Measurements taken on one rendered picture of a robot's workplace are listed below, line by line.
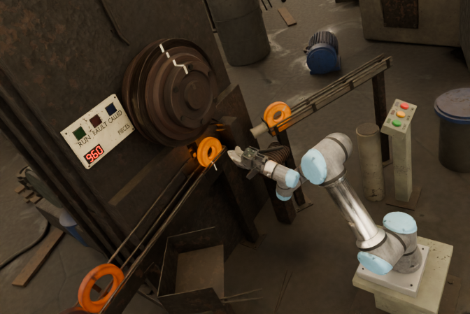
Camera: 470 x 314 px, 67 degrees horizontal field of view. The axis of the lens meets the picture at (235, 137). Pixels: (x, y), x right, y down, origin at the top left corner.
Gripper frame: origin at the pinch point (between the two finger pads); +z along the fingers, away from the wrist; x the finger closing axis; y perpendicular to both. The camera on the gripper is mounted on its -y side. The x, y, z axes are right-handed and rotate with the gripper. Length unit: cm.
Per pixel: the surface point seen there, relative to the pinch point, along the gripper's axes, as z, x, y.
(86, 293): 10, 83, -5
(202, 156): 11.8, 7.1, -2.0
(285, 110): -8.4, -41.5, 0.0
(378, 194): -68, -55, -50
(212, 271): -24, 50, -8
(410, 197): -85, -63, -50
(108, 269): 10, 72, -5
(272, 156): -10.7, -24.8, -19.8
